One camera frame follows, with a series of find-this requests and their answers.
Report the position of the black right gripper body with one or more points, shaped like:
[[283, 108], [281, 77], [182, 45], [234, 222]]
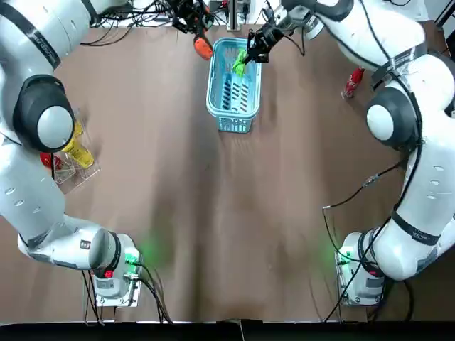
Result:
[[270, 35]]

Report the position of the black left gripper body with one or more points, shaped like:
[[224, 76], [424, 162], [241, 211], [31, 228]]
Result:
[[193, 12]]

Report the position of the green snack packet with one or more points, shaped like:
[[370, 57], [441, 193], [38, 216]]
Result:
[[240, 65]]

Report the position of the red cola bottle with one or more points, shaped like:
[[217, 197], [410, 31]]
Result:
[[352, 85], [46, 160]]

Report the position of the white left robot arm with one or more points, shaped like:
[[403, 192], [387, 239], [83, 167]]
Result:
[[32, 199]]

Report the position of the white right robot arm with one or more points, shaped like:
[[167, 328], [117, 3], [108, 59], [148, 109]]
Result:
[[391, 35]]

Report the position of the blue plastic basket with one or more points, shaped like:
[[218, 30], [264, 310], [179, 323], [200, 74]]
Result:
[[232, 125]]

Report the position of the yellow drink bottle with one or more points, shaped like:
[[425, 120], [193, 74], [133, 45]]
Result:
[[81, 152]]

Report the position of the clear acrylic shelf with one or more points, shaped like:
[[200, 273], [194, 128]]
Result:
[[76, 177]]

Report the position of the aluminium post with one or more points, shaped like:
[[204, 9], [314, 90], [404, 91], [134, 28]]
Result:
[[234, 17]]

